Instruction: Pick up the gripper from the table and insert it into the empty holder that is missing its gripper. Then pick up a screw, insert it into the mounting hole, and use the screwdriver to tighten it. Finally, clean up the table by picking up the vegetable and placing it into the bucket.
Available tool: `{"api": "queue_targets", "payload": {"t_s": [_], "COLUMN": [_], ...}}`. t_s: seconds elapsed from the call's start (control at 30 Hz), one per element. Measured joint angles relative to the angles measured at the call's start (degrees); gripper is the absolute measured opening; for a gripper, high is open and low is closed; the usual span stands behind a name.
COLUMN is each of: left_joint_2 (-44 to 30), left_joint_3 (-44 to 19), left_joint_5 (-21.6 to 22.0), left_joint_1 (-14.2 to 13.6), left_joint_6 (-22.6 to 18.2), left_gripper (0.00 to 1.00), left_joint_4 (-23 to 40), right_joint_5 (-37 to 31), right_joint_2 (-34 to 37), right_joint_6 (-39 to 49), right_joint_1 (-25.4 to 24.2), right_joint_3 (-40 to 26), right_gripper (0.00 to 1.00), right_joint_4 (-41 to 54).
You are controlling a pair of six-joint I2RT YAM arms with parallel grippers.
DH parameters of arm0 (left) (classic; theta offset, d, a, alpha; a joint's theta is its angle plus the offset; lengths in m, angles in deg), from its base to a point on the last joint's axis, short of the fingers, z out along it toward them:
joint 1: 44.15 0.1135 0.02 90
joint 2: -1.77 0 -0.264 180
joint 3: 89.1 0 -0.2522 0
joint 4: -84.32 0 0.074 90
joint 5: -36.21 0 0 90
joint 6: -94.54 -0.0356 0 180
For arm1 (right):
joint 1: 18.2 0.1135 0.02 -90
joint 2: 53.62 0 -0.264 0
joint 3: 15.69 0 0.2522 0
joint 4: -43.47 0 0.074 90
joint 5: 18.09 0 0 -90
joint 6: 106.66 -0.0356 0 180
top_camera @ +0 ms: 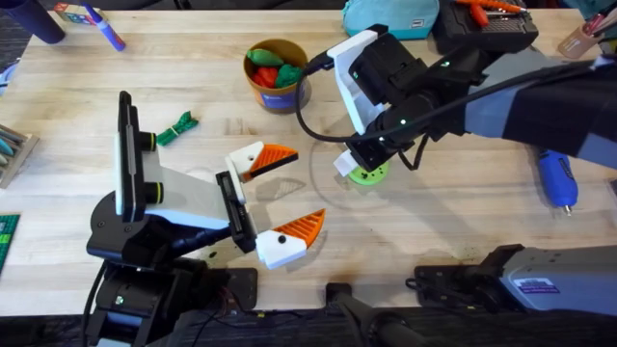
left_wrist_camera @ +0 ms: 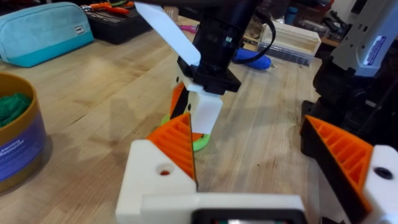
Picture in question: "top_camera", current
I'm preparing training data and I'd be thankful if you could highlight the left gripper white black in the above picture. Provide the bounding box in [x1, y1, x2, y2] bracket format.
[87, 141, 327, 271]

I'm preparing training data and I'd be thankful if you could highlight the green toy vegetable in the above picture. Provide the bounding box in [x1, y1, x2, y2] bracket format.
[155, 110, 201, 147]

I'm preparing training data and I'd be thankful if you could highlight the blue electric screwdriver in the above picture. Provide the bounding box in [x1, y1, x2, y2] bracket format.
[536, 147, 580, 218]

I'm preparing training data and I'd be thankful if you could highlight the green disc with holes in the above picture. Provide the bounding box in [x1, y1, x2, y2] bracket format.
[346, 161, 390, 187]

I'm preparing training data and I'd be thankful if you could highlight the brown tub with toys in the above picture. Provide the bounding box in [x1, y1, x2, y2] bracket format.
[242, 38, 312, 115]

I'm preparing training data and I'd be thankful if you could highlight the teal zip pouch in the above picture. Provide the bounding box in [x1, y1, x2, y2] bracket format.
[341, 0, 442, 41]

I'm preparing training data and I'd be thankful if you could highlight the black box with tools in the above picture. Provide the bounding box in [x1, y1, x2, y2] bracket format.
[432, 0, 541, 55]

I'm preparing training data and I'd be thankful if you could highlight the blue marker pen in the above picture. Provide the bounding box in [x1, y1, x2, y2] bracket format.
[80, 1, 127, 53]

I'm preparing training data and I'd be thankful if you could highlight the wooden tray with tools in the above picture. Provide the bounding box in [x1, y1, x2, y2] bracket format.
[0, 123, 41, 191]

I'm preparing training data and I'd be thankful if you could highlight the cup with pens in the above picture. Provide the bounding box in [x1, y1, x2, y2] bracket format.
[557, 10, 617, 61]

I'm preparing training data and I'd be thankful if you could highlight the green board with blocks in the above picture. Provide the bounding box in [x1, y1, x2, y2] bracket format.
[0, 212, 22, 277]

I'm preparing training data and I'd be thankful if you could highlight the small coloured box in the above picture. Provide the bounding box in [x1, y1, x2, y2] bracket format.
[52, 1, 100, 27]

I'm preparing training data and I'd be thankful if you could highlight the dark blue cylinder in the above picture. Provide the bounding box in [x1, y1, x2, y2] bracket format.
[0, 0, 67, 46]

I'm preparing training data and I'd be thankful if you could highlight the black cable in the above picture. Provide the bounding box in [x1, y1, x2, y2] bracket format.
[80, 261, 108, 347]
[294, 51, 435, 173]

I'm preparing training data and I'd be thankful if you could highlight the black pole mount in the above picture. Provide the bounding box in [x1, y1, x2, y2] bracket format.
[324, 281, 428, 347]

